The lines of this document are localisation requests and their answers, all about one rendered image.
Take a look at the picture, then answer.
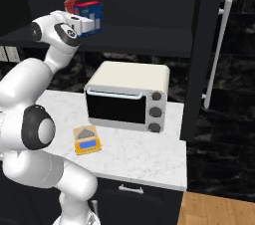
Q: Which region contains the white toaster oven door handle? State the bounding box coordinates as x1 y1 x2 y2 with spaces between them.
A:
86 87 144 101

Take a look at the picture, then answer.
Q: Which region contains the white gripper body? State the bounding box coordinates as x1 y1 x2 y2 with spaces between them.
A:
77 16 97 36

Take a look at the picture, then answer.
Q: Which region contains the long white cabinet door handle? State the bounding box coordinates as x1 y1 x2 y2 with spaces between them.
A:
201 0 234 111

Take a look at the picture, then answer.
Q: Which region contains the orange digital scale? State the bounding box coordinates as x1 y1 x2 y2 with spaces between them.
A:
73 124 103 156

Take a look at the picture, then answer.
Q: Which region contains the black drawer front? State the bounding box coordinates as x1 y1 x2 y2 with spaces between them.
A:
95 176 184 205

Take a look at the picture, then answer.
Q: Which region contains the white drawer handle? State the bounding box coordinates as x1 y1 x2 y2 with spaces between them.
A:
118 184 145 195

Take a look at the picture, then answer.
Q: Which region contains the blue food box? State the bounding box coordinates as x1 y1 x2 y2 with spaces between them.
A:
74 0 104 38

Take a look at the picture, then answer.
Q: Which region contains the red food box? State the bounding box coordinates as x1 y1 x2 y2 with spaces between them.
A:
63 0 80 15

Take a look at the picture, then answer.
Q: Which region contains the dark toaster oven knob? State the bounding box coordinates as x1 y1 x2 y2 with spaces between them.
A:
148 106 162 118
147 121 161 133
150 91 162 102

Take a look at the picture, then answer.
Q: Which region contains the cream toaster oven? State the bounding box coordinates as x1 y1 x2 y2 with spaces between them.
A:
83 61 171 134

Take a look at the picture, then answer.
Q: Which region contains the white wall outlet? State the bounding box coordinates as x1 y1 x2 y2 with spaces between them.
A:
0 46 9 63
5 46 22 64

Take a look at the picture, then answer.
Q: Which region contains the black glass toaster oven door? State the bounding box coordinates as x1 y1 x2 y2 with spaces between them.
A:
85 89 148 125

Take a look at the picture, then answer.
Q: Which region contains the black base cabinet door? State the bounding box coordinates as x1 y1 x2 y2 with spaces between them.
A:
94 192 183 225

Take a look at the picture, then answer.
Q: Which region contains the black wall cabinet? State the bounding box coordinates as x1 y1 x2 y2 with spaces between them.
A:
0 0 204 60

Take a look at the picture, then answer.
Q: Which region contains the white base cabinet door handle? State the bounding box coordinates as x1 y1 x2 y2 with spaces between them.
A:
91 199 100 217

